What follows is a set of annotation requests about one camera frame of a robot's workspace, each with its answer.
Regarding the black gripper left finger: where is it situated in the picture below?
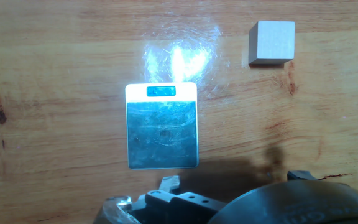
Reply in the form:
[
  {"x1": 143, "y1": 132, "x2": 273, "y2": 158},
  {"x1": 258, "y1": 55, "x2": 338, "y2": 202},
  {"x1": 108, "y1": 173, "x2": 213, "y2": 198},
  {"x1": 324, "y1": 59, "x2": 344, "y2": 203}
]
[{"x1": 131, "y1": 175, "x2": 227, "y2": 224}]

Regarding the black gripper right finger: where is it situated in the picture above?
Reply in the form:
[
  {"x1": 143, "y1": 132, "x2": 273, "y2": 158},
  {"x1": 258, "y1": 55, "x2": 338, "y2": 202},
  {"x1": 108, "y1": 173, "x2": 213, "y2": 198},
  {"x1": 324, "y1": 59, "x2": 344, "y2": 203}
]
[{"x1": 287, "y1": 170, "x2": 319, "y2": 182}]

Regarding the plain wooden cube block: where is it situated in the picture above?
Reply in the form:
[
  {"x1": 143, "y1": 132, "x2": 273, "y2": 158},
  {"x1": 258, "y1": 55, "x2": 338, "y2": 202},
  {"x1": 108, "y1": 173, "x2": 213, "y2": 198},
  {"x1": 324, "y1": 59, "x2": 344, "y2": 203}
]
[{"x1": 247, "y1": 21, "x2": 296, "y2": 66}]

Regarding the small digital pocket scale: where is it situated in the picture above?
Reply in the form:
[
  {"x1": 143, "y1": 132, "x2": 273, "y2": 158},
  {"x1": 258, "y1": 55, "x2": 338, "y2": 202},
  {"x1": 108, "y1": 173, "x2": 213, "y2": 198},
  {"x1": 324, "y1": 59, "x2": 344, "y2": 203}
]
[{"x1": 124, "y1": 82, "x2": 200, "y2": 170}]

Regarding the wooden work board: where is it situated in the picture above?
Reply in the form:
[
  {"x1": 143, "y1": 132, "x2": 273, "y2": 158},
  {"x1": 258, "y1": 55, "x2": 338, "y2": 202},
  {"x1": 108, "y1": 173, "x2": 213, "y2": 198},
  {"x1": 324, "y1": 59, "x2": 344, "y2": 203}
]
[{"x1": 0, "y1": 0, "x2": 358, "y2": 224}]

